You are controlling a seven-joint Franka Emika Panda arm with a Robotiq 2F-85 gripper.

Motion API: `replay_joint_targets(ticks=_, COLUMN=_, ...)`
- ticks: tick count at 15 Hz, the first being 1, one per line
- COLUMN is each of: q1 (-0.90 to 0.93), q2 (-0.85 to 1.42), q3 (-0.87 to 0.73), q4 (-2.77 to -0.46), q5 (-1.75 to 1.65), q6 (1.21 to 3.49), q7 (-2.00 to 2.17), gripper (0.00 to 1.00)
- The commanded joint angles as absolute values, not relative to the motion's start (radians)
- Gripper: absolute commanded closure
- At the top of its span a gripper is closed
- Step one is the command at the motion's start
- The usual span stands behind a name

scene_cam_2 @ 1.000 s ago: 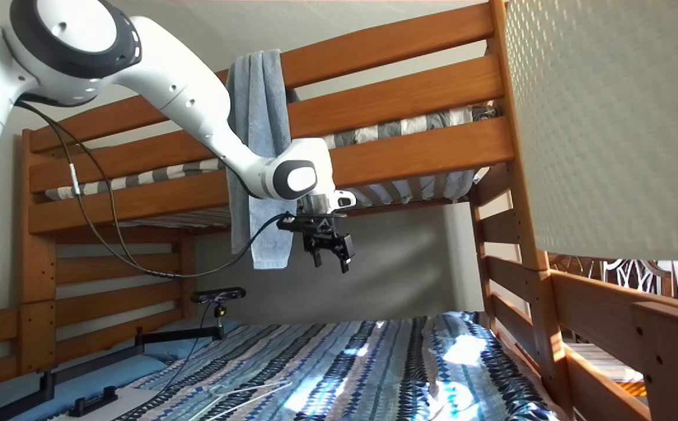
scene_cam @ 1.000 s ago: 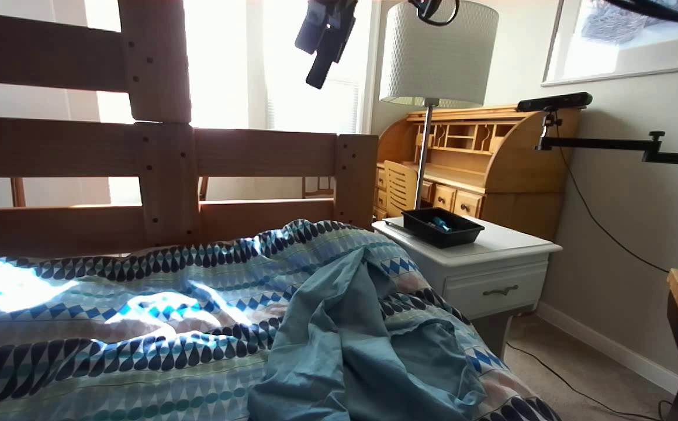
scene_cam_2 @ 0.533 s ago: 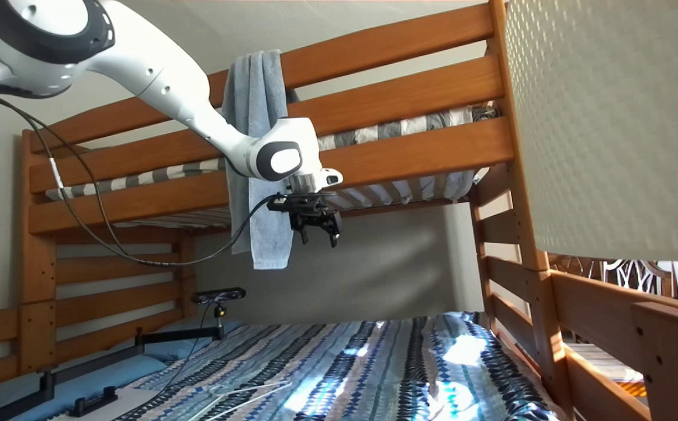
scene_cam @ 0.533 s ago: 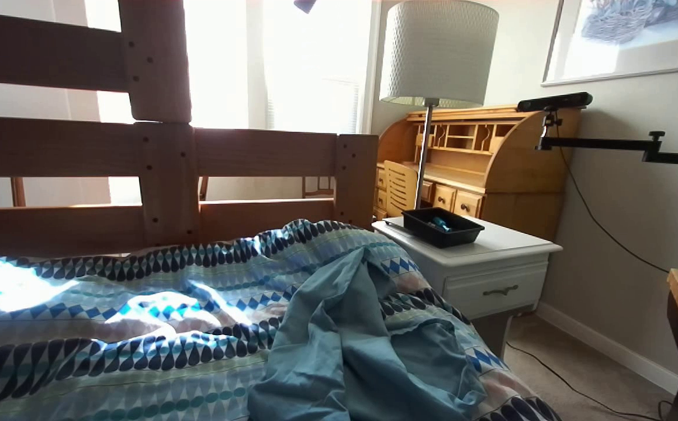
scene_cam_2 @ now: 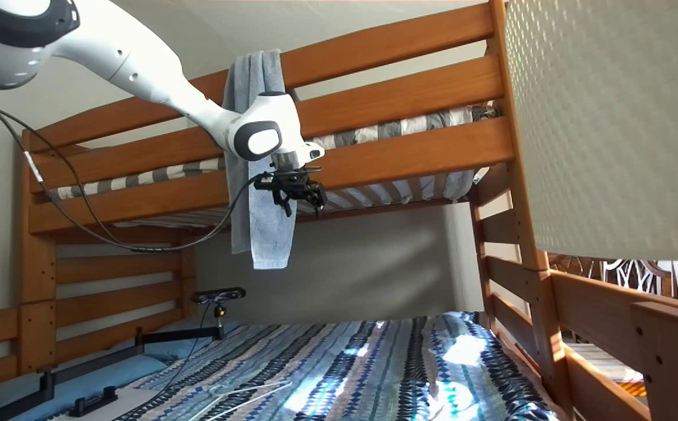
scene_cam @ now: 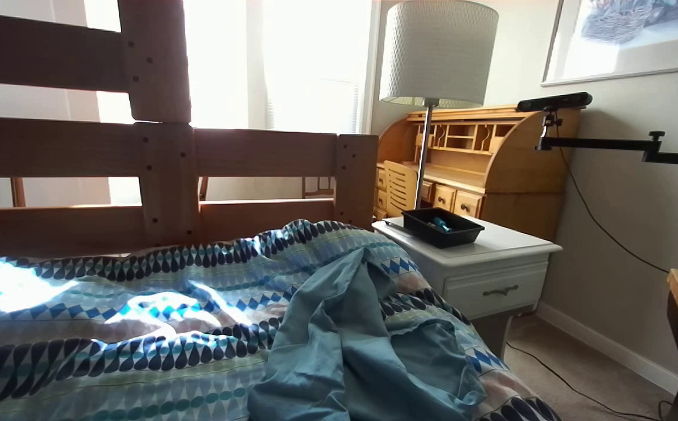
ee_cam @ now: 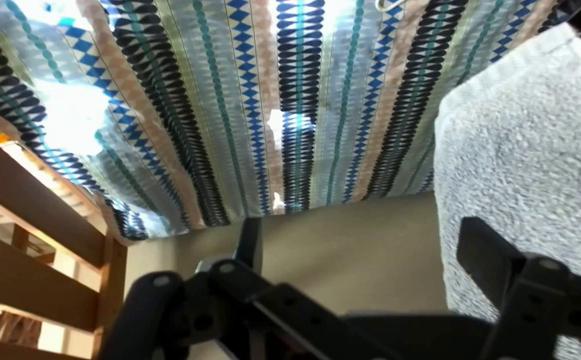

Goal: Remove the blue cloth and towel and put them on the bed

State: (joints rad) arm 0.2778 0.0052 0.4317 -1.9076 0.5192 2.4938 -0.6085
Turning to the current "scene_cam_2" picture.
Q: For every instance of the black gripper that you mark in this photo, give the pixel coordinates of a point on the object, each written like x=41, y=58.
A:
x=289, y=180

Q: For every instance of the grey blue terry towel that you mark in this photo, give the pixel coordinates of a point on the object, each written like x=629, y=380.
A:
x=270, y=229

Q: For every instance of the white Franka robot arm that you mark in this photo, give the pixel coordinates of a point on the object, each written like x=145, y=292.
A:
x=136, y=58

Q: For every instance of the blue patterned bedspread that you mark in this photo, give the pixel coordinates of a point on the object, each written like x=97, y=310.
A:
x=370, y=374

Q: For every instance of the black clamp block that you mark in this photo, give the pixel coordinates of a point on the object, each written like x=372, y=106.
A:
x=94, y=400

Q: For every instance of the white quilted mattress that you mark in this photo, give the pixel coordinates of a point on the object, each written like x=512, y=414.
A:
x=612, y=117

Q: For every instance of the white lattice pattern panel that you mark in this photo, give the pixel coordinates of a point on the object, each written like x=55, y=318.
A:
x=635, y=274

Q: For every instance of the black stereo camera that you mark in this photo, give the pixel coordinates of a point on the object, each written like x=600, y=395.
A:
x=218, y=295

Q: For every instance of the wooden bunk bed frame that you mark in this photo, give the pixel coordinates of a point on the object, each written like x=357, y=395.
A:
x=422, y=153

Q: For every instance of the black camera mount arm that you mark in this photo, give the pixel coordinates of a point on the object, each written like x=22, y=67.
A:
x=178, y=335

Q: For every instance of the black metal rail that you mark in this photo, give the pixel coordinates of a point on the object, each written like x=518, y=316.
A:
x=60, y=378

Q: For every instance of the small black bracket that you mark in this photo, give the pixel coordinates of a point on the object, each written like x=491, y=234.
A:
x=45, y=383

